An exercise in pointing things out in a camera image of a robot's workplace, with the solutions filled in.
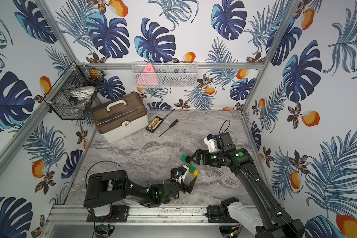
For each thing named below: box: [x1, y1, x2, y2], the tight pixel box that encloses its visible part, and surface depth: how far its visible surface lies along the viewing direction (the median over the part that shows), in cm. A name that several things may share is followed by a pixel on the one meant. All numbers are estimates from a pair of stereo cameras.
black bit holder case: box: [145, 116, 165, 134], surface depth 112 cm
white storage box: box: [90, 92, 149, 143], surface depth 97 cm
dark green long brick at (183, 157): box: [179, 154, 190, 165], surface depth 83 cm
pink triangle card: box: [135, 62, 159, 86], surface depth 92 cm
